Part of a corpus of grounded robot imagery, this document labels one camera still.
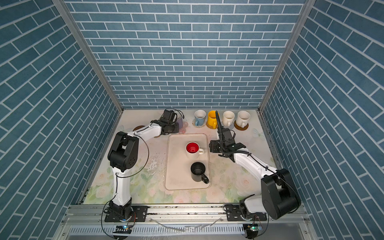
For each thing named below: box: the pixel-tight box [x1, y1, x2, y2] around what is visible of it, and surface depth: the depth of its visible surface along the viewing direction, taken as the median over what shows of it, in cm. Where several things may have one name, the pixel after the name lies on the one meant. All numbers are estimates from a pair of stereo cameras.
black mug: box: [190, 161, 210, 184], surface depth 83 cm
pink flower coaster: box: [179, 121, 191, 135], surface depth 111 cm
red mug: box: [185, 141, 205, 159], surface depth 93 cm
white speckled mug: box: [236, 110, 251, 128], surface depth 107 cm
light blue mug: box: [194, 109, 207, 127], surface depth 107 cm
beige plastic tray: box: [164, 133, 212, 190], surface depth 93 cm
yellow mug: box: [207, 110, 220, 130], surface depth 107 cm
